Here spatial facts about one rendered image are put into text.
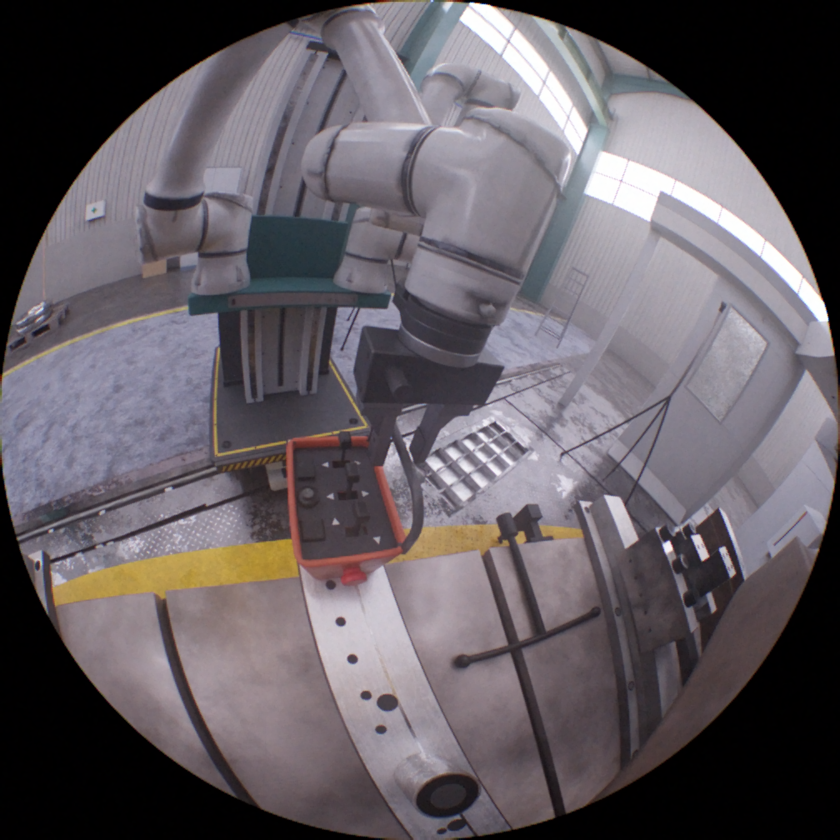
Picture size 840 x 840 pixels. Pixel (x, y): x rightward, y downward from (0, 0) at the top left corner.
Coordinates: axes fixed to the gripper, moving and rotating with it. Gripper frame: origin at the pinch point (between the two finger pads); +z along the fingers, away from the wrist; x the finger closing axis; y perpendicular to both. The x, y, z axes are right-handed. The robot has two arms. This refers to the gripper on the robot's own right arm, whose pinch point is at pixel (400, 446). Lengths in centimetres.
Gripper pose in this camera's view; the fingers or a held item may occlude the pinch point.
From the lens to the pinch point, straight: 31.6
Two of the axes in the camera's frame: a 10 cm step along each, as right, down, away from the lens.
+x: 9.0, -0.1, 4.4
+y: 3.3, 6.8, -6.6
